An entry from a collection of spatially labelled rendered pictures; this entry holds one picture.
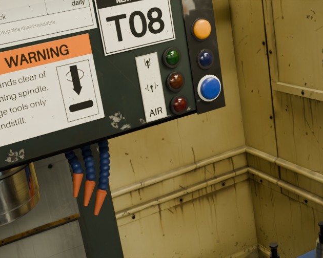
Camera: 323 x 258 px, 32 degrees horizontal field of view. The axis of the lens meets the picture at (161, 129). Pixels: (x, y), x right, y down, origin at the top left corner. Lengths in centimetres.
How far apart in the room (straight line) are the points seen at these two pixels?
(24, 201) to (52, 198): 55
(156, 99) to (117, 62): 7
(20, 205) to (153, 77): 28
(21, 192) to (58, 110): 20
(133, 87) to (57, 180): 71
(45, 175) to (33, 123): 71
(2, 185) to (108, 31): 28
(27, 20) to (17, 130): 13
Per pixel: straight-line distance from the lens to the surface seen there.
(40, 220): 141
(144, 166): 192
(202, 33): 74
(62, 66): 67
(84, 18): 68
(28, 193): 85
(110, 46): 69
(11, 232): 140
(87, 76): 68
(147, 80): 71
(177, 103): 73
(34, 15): 66
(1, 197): 83
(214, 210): 213
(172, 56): 72
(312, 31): 167
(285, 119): 187
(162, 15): 72
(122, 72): 70
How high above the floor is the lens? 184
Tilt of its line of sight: 17 degrees down
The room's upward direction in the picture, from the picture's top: 9 degrees counter-clockwise
